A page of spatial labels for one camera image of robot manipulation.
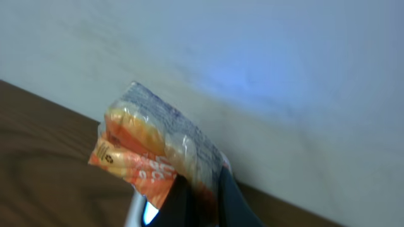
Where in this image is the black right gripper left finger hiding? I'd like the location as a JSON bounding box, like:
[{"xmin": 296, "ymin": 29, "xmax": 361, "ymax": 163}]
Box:
[{"xmin": 143, "ymin": 176, "xmax": 199, "ymax": 227}]

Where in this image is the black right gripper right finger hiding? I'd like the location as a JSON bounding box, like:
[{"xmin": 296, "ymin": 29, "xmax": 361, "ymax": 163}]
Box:
[{"xmin": 218, "ymin": 167, "xmax": 264, "ymax": 227}]

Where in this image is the orange snack packet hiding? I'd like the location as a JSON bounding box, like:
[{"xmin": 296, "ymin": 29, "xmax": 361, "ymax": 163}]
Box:
[{"xmin": 88, "ymin": 82, "xmax": 229, "ymax": 223}]

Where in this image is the white barcode scanner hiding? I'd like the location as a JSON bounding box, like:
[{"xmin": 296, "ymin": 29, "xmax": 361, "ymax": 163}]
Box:
[{"xmin": 124, "ymin": 191, "xmax": 158, "ymax": 227}]

